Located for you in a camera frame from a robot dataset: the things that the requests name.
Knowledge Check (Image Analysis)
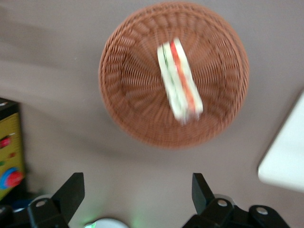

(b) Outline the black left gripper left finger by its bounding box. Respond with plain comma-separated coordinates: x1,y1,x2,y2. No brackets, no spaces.
27,172,86,228

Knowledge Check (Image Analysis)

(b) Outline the white plastic tray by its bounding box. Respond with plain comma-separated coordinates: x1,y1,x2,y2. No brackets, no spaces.
257,89,304,192

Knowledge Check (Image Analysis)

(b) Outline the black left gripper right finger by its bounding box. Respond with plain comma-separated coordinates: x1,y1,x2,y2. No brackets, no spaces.
182,172,240,228

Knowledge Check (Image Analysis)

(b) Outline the sandwich with tomato and lettuce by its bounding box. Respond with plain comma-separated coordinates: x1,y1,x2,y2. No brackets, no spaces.
157,38,204,126

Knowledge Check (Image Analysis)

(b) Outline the brown round wicker basket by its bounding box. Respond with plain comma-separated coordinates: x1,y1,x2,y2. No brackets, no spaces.
98,1,250,150

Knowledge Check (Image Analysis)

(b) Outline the yellow control box with buttons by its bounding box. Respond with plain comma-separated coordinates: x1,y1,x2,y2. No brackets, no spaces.
0,97,26,202

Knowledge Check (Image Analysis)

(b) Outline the white round object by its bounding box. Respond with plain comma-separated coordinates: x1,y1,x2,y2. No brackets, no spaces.
83,218,130,228

